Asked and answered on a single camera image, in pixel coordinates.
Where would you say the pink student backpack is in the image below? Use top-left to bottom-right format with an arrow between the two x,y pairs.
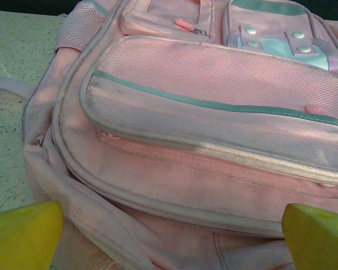
0,0 -> 338,270

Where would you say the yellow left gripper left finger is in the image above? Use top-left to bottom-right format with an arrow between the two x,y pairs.
0,200 -> 65,270

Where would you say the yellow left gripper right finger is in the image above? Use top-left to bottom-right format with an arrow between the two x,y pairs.
281,203 -> 338,270

